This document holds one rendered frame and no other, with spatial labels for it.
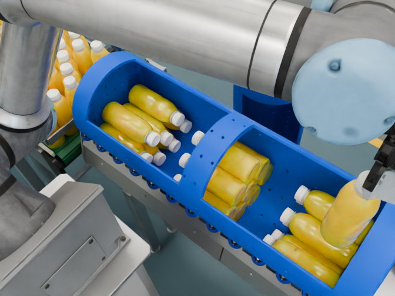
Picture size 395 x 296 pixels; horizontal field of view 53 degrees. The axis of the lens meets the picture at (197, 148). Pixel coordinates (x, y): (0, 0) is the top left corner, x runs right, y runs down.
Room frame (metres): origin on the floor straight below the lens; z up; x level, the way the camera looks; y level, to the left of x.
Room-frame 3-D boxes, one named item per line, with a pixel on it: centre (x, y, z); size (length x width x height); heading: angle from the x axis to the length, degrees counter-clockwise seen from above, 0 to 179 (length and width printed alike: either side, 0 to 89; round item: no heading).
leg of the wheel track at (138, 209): (0.80, 0.28, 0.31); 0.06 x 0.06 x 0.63; 45
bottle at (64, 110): (0.91, 0.43, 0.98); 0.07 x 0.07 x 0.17
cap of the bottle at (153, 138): (0.67, 0.12, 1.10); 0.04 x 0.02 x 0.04; 135
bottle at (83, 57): (1.14, 0.37, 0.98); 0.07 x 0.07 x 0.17
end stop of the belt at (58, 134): (0.95, 0.34, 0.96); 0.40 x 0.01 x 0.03; 135
